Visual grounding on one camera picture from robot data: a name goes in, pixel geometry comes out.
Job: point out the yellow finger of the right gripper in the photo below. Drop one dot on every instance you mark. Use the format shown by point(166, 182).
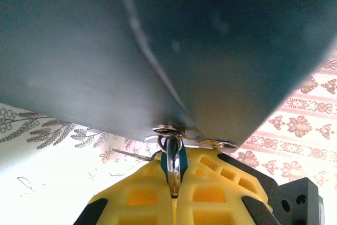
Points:
point(231, 176)

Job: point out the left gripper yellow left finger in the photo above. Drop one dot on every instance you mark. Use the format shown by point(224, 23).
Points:
point(131, 209)

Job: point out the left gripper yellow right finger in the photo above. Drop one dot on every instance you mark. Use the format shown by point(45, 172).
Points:
point(210, 209)

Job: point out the silver key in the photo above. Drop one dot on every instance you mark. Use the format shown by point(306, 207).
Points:
point(218, 144)
point(131, 154)

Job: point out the dark green bag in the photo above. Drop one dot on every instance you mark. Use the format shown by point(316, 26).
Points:
point(105, 51)

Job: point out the floral print tablecloth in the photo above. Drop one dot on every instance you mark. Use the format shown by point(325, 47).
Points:
point(52, 172)

